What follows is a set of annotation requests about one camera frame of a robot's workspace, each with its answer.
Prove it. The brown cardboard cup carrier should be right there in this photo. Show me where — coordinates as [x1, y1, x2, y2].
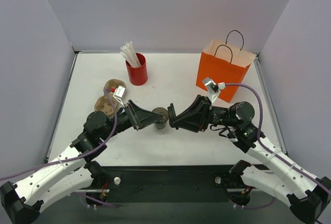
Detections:
[94, 79, 126, 118]

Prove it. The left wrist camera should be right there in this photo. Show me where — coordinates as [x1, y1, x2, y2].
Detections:
[110, 85, 126, 98]

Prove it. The orange paper bag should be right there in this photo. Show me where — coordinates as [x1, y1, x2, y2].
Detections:
[195, 29, 256, 88]

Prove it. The white wrapped straws bundle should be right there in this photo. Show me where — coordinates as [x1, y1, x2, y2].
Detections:
[120, 42, 141, 68]

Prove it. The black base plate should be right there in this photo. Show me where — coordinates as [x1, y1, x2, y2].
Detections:
[83, 165, 252, 206]

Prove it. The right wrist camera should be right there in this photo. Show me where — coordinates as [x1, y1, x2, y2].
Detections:
[202, 77, 225, 103]

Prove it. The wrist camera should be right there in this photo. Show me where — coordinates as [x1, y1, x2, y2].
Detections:
[110, 85, 126, 98]
[202, 77, 225, 103]

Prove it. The black coffee cup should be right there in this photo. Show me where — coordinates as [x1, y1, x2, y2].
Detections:
[152, 107, 169, 129]

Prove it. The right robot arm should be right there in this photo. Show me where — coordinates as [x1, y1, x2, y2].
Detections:
[168, 95, 330, 223]

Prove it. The red cylindrical holder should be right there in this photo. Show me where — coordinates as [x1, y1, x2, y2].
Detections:
[126, 53, 148, 86]

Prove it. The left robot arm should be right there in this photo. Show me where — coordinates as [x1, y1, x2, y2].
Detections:
[1, 100, 162, 223]

